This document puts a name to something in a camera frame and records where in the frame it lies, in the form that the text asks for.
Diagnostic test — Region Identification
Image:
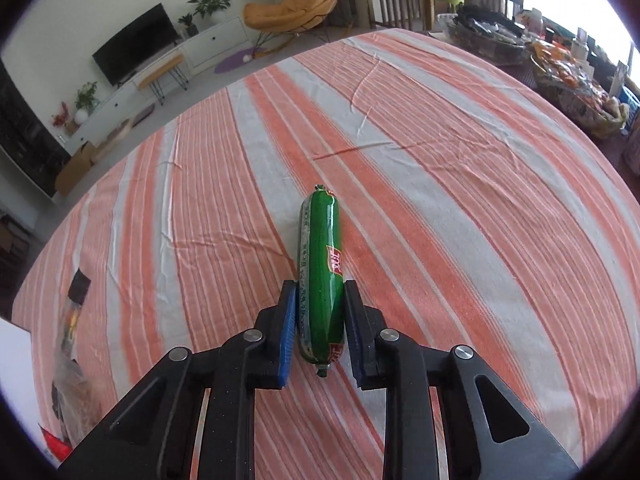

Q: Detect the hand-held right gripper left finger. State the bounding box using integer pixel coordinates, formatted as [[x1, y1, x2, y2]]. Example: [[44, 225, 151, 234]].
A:
[[57, 280, 301, 480]]

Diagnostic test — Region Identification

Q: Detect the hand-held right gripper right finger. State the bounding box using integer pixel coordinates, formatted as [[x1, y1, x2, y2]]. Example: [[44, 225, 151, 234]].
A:
[[342, 280, 581, 480]]

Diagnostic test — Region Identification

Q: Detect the green sausage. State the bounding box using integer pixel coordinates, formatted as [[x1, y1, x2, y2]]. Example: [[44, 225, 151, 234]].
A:
[[299, 185, 347, 379]]

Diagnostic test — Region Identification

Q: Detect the long clear snack packet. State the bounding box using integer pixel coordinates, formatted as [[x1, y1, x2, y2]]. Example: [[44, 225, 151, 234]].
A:
[[50, 267, 101, 441]]

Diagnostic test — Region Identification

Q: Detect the red packet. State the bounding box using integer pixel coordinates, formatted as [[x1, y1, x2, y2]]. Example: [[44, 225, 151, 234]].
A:
[[39, 425, 72, 463]]

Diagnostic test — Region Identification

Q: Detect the cardboard box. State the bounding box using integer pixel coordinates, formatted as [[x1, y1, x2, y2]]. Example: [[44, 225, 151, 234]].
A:
[[54, 141, 98, 197]]

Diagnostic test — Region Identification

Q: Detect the purple rug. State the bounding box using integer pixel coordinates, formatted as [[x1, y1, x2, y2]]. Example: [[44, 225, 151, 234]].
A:
[[215, 46, 268, 75]]

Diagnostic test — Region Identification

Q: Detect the white low cabinet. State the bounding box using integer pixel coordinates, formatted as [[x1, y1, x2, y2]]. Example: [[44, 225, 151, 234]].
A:
[[65, 15, 251, 156]]

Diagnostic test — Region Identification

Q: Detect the green plant in white vase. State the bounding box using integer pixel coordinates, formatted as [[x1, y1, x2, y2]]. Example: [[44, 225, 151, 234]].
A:
[[74, 81, 101, 125]]

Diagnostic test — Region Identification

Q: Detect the red flower arrangement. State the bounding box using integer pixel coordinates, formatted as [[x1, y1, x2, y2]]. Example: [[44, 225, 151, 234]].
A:
[[51, 101, 76, 133]]

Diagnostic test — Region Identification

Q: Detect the black television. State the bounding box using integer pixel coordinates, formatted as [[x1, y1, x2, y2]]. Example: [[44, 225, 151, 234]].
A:
[[92, 3, 180, 87]]

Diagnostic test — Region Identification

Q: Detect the dark display shelf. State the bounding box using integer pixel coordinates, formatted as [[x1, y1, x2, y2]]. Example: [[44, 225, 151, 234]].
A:
[[0, 57, 71, 201]]

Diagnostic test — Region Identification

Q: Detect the orange lounge chair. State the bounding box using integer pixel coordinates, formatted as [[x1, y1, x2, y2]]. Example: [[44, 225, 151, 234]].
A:
[[243, 0, 348, 53]]

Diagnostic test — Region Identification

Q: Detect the dark basket of packets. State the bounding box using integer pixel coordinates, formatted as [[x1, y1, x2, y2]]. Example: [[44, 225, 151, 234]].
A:
[[445, 5, 531, 63]]

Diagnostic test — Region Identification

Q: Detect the wicker basket of packets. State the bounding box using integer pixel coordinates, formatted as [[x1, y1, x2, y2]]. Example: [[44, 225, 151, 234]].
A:
[[529, 42, 627, 138]]

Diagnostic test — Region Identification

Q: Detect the large potted plant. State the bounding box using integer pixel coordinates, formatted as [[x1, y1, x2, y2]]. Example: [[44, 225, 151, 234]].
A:
[[192, 0, 238, 23]]

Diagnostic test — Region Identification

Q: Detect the wooden stool with wire legs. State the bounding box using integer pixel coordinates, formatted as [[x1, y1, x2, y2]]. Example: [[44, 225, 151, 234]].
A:
[[136, 54, 190, 106]]

